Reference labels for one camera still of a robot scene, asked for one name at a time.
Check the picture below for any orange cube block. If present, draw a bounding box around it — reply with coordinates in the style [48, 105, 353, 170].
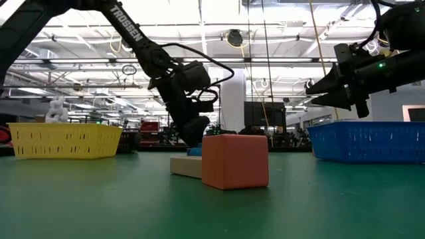
[201, 133, 270, 191]

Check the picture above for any white building pillar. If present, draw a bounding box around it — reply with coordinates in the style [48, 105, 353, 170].
[220, 68, 246, 134]

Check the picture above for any yellow hanging cable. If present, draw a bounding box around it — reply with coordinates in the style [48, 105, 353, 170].
[308, 0, 339, 121]
[239, 44, 274, 147]

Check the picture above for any white-framed wall screen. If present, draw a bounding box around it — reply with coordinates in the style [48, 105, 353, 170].
[401, 104, 425, 123]

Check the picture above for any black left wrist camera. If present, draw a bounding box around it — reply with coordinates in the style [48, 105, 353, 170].
[182, 60, 212, 92]

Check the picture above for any large black ceiling cable reel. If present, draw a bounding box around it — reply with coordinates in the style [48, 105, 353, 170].
[227, 29, 244, 47]

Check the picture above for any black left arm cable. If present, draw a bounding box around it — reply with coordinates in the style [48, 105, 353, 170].
[161, 42, 235, 88]

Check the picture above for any white knobbly figure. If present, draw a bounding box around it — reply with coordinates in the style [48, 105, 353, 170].
[45, 96, 69, 123]

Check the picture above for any yellow plastic basket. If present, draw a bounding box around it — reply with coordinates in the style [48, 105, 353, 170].
[7, 122, 124, 159]

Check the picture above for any red round object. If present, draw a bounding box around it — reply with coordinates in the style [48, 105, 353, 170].
[0, 125, 13, 147]

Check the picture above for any black crate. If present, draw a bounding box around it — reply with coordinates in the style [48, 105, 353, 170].
[118, 129, 140, 153]

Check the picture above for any blue plastic basket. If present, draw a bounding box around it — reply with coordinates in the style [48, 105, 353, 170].
[307, 121, 425, 164]

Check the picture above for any black monitor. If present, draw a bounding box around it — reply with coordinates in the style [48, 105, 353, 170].
[244, 101, 286, 127]

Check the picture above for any blue block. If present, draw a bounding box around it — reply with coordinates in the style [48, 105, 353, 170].
[186, 143, 203, 157]

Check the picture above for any long beige wooden block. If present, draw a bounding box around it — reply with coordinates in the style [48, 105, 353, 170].
[169, 155, 203, 179]

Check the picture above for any thin black hanging cable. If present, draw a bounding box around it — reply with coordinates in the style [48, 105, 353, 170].
[246, 0, 253, 102]
[261, 0, 274, 102]

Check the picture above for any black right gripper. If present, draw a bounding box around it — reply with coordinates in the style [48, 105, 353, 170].
[305, 42, 402, 119]

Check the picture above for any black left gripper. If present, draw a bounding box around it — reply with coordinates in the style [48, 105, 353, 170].
[147, 64, 216, 149]

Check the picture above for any red tool cabinet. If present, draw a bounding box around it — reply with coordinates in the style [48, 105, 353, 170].
[139, 121, 160, 147]

